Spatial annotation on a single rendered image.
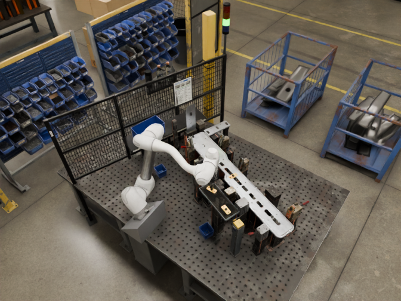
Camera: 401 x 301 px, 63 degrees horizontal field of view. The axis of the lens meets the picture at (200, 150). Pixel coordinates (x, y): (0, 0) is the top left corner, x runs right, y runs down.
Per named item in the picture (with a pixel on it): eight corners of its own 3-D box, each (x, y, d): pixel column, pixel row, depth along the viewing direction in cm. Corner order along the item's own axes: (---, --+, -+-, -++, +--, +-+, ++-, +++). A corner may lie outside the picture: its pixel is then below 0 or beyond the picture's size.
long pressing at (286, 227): (298, 226, 265) (298, 226, 264) (277, 240, 257) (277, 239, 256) (203, 131, 346) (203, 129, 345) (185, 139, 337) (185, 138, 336)
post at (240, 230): (241, 252, 281) (245, 226, 249) (234, 257, 278) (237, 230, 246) (235, 246, 285) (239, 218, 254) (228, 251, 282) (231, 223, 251)
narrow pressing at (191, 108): (196, 129, 346) (195, 103, 322) (187, 133, 342) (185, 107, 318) (196, 128, 347) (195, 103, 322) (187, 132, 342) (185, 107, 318)
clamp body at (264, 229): (266, 251, 282) (272, 229, 256) (256, 258, 277) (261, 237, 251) (258, 243, 287) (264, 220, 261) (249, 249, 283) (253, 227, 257)
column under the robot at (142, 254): (155, 275, 340) (147, 244, 292) (134, 258, 353) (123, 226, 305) (174, 253, 356) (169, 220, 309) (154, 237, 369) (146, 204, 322)
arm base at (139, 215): (142, 220, 279) (138, 215, 278) (133, 220, 298) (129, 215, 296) (157, 205, 288) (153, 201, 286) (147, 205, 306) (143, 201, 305)
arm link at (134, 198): (129, 217, 291) (114, 198, 286) (139, 203, 306) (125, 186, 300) (141, 211, 282) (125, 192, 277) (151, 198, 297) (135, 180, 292)
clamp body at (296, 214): (297, 230, 296) (306, 207, 269) (285, 238, 290) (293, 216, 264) (289, 221, 302) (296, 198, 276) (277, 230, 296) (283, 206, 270)
